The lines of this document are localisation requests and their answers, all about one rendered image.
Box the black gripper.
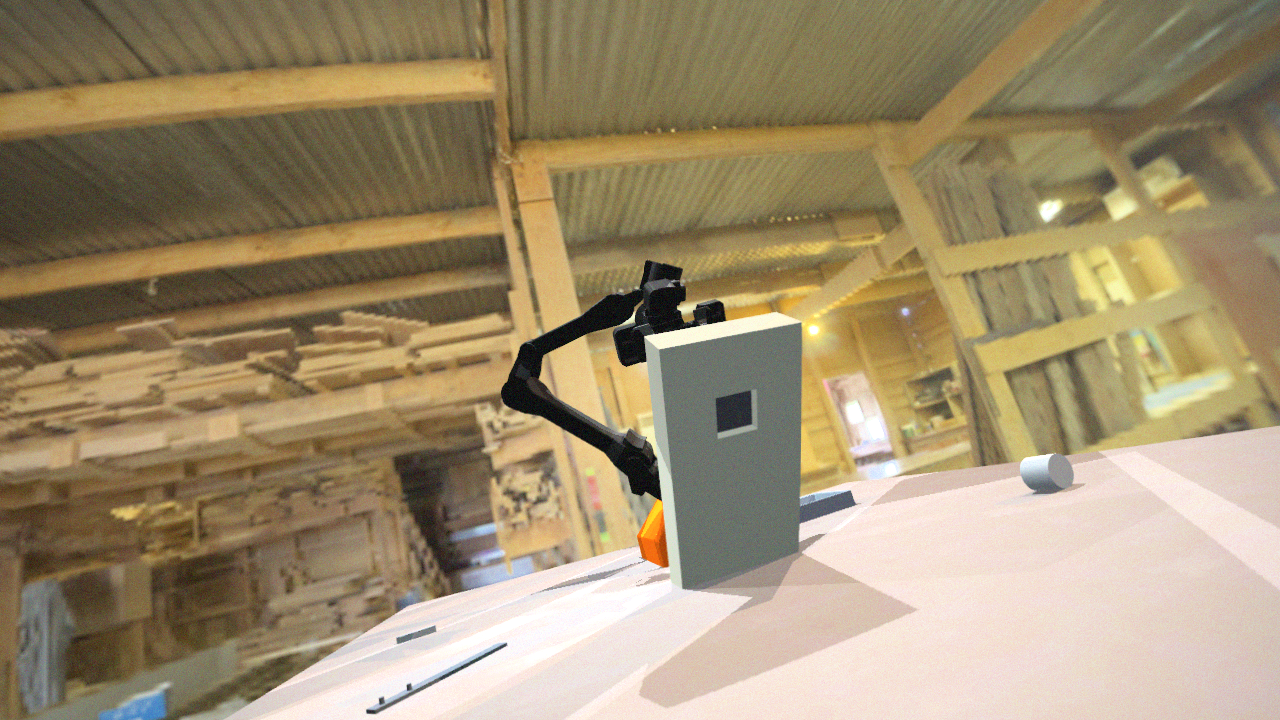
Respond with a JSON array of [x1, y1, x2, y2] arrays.
[[613, 299, 726, 366]]

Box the grey cylinder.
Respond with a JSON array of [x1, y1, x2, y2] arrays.
[[1020, 454, 1074, 491]]

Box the grey panel with square opening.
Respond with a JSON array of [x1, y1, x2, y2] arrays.
[[644, 313, 803, 589]]

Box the grey metal bar with two pins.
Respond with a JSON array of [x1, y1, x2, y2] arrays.
[[366, 642, 508, 714]]

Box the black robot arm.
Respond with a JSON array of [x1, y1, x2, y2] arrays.
[[500, 259, 686, 502]]

